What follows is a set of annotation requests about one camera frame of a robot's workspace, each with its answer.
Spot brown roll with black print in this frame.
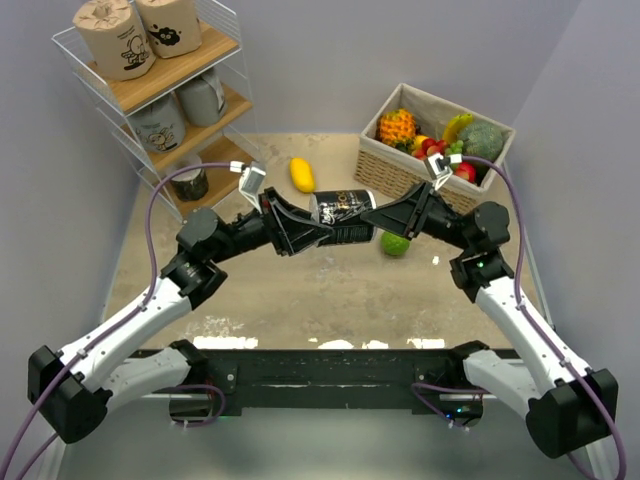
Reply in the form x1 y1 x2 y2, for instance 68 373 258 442
134 0 202 58

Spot green grapes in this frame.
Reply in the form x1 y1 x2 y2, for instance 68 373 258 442
445 140 464 156

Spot red apples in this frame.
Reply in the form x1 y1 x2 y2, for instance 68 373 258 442
411 136 476 183

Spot white paper towel roll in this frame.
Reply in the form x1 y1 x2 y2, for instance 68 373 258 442
309 189 377 246

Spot green melon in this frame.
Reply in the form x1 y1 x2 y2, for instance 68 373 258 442
457 121 504 161

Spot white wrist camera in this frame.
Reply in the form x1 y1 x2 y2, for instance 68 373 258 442
425 153 463 191
229 161 266 209

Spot white and grey towel roll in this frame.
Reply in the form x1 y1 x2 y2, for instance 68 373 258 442
166 160 209 202

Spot yellow mango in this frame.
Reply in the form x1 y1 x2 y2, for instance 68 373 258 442
289 157 316 194

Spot grey paper towel roll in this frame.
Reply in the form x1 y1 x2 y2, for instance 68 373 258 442
129 94 186 153

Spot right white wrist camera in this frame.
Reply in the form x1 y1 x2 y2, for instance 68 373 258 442
425 153 463 191

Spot brown paper towel roll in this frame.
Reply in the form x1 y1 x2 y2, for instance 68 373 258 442
73 0 156 81

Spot woven fruit basket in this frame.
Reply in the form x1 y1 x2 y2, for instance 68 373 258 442
355 83 516 213

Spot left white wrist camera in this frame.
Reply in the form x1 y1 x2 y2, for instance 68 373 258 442
229 161 266 209

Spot dark grey towel roll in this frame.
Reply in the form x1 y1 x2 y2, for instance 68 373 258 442
176 67 227 127

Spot pineapple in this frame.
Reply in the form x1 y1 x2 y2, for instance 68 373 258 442
376 108 416 147

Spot green bumpy citrus fruit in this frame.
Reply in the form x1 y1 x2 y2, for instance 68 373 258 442
380 232 411 257

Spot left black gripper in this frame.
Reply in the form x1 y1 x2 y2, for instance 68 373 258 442
210 187 334 264

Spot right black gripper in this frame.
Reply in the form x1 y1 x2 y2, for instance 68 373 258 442
360 180 474 252

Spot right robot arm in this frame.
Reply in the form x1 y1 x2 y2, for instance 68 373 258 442
361 182 621 458

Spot white wire wooden shelf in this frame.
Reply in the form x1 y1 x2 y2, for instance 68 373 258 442
52 1 260 218

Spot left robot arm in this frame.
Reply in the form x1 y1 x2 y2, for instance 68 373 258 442
27 188 334 444

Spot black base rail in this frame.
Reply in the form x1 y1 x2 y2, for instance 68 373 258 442
139 347 521 426

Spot yellow banana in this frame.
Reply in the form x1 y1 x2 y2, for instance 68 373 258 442
441 113 474 144

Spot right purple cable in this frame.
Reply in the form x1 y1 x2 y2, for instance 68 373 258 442
410 154 629 480

